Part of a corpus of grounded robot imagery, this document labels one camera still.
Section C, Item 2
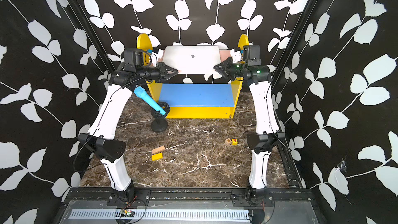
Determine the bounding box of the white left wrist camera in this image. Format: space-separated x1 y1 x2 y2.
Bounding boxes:
147 48 164 64

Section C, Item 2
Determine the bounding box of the wooden letter cube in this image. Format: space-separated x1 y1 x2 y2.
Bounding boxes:
225 138 232 145

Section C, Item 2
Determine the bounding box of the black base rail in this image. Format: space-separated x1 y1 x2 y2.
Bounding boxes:
64 187 315 208

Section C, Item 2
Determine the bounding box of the yellow wooden block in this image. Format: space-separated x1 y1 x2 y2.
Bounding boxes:
151 152 163 161

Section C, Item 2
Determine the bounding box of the cyan toy microphone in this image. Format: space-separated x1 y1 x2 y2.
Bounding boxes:
134 86 166 116

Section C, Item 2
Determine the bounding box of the yellow blue toy shelf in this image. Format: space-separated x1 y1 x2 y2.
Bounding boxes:
147 46 243 119

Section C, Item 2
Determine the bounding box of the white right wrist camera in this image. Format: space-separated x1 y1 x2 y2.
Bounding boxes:
230 49 243 63

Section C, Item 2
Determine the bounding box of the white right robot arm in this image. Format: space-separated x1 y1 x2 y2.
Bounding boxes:
214 45 285 197

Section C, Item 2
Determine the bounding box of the small green circuit board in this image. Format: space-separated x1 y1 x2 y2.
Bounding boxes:
119 209 135 218

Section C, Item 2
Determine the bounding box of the black microphone stand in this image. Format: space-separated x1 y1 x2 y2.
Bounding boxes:
151 102 171 133

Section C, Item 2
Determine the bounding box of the white slotted cable duct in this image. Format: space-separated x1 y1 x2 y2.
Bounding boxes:
67 208 250 222

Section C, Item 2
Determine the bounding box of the natural wooden block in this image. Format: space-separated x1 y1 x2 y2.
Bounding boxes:
152 146 165 155

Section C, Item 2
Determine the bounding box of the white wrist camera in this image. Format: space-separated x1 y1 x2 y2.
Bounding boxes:
147 48 164 64
230 49 243 63

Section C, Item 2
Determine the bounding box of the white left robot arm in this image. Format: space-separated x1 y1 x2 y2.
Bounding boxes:
78 48 178 198

